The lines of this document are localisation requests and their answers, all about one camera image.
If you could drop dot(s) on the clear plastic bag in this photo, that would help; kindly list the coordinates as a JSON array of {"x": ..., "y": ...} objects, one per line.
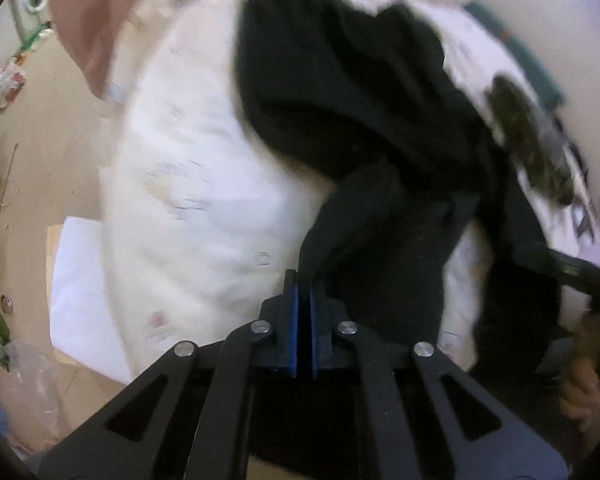
[{"x": 30, "y": 390}]

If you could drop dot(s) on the person's right hand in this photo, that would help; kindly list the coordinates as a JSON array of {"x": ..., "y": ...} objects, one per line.
[{"x": 585, "y": 385}]

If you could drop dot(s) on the pink curtain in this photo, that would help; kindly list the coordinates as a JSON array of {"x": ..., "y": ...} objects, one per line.
[{"x": 90, "y": 25}]

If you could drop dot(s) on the black pants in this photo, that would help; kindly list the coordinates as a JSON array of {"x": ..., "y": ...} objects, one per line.
[{"x": 340, "y": 85}]

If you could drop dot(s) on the cream bear print duvet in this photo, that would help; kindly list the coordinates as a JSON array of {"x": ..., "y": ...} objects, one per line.
[{"x": 190, "y": 185}]

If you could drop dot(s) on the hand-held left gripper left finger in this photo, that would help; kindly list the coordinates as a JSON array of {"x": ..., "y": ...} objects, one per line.
[{"x": 292, "y": 330}]

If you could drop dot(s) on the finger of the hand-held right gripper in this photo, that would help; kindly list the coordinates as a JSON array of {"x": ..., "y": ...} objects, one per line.
[{"x": 565, "y": 267}]

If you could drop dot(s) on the camouflage pants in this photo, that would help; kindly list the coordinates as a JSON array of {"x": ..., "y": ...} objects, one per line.
[{"x": 530, "y": 140}]

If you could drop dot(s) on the teal bed bumper orange stripe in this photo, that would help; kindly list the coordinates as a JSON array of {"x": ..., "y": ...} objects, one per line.
[{"x": 525, "y": 55}]

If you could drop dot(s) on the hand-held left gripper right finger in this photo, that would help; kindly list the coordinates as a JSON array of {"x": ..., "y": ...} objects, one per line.
[{"x": 314, "y": 332}]

